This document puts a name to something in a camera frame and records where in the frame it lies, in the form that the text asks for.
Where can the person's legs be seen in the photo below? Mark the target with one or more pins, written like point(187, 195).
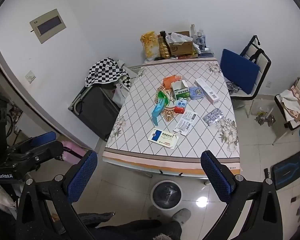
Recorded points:
point(130, 230)

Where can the orange plastic packet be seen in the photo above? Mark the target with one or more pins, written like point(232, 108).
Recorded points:
point(170, 81)

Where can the plastic water bottle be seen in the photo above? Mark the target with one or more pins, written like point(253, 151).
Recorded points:
point(201, 38)

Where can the diamond patterned tablecloth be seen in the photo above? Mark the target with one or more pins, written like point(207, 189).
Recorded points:
point(140, 100)

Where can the black white checkered cloth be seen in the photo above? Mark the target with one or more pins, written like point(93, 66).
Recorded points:
point(106, 72)

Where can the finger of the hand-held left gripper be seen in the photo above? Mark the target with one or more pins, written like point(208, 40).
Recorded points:
point(48, 148)
point(43, 137)

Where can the blue green plastic packet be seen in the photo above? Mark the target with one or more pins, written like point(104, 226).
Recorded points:
point(158, 110)

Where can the silver blister pack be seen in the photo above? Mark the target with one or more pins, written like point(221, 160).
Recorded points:
point(213, 117)

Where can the grey slipper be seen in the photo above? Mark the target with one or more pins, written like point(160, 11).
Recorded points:
point(181, 215)

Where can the wall socket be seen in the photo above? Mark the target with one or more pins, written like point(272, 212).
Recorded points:
point(268, 84)

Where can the yellow snack bag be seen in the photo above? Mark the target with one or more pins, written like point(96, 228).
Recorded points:
point(149, 45)

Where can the small red white box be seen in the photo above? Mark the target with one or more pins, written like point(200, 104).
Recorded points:
point(180, 105)

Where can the clear glass bottle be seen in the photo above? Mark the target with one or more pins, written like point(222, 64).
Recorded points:
point(193, 31)

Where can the metal dumbbell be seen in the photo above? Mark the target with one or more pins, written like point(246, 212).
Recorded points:
point(265, 119)

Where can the beige wall electrical panel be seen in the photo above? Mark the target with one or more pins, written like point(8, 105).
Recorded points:
point(48, 26)

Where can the beige cloth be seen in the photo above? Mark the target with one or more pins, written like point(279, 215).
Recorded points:
point(292, 105)

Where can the long white box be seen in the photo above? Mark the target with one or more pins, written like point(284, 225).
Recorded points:
point(206, 90)

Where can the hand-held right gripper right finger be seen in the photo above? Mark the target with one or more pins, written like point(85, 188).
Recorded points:
point(216, 177)

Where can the wall switch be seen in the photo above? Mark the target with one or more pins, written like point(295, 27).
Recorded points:
point(30, 76)

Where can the brown cardboard box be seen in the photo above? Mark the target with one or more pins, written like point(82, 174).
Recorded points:
point(181, 47)

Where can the white blue medicine box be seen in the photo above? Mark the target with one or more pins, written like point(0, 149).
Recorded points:
point(162, 138)

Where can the blue tissue packet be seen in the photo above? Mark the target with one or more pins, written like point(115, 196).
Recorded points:
point(196, 93)

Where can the round bin with black liner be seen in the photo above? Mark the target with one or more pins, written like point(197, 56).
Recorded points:
point(166, 195)

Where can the black blue gaming chair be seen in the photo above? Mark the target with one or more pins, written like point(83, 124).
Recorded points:
point(290, 170)

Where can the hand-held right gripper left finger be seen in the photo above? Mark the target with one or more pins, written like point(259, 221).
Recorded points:
point(81, 177)

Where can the white plastic bag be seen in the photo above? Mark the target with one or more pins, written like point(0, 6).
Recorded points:
point(177, 37)

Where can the gold vase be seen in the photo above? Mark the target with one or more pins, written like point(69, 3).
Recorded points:
point(164, 48)

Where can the blue cushion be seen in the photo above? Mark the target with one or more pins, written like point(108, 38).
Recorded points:
point(238, 73)

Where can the green and white carton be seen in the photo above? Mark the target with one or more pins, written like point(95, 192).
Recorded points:
point(181, 92)

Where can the white paper leaflet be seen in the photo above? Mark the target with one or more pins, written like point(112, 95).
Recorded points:
point(186, 121)

